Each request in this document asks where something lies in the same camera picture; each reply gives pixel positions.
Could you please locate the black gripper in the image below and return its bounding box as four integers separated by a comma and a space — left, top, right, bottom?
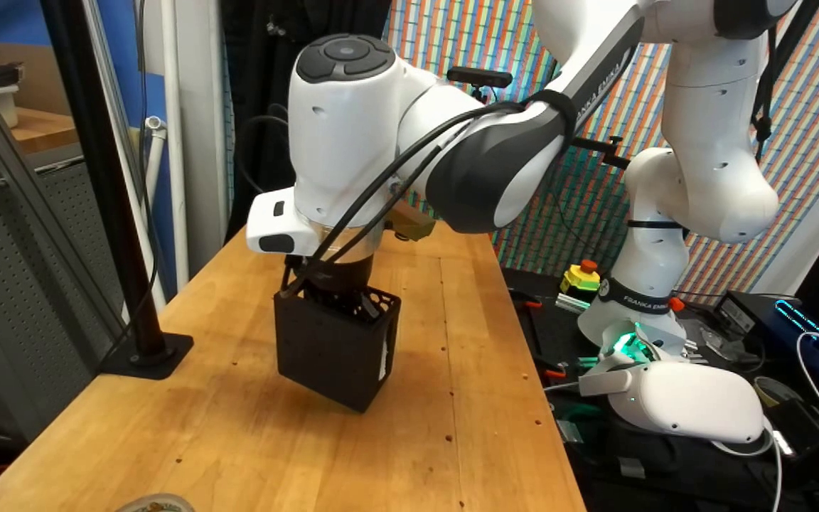
284, 256, 372, 303

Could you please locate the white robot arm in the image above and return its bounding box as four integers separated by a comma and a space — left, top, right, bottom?
288, 0, 812, 346

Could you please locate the black perforated box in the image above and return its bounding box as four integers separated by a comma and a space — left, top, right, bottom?
274, 286, 402, 412

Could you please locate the black vertical pole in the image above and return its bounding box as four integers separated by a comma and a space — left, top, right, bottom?
41, 0, 194, 377

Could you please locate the red emergency stop button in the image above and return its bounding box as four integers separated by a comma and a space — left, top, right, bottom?
561, 259, 603, 294

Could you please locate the white VR headset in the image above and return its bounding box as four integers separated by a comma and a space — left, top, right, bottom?
574, 321, 796, 459

